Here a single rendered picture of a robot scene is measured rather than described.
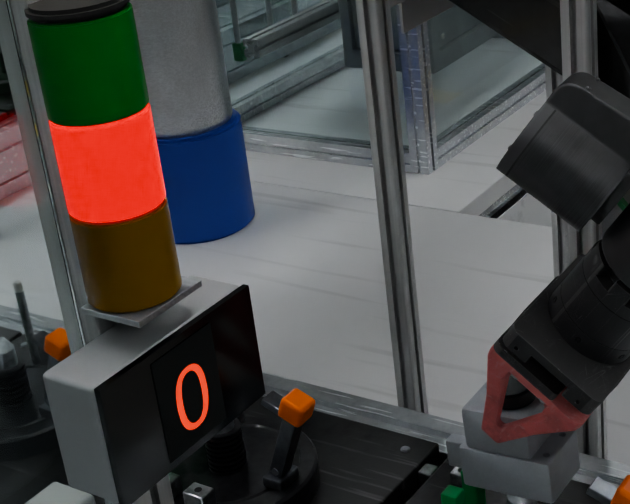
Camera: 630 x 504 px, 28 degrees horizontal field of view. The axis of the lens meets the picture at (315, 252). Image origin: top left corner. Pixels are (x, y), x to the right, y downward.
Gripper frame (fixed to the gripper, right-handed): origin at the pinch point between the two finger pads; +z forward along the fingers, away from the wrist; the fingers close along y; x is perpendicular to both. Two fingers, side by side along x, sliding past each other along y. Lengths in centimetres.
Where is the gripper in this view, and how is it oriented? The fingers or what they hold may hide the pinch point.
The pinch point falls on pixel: (513, 408)
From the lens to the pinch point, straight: 81.1
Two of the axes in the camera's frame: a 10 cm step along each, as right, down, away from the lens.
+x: 7.3, 6.5, -1.8
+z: -3.9, 6.3, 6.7
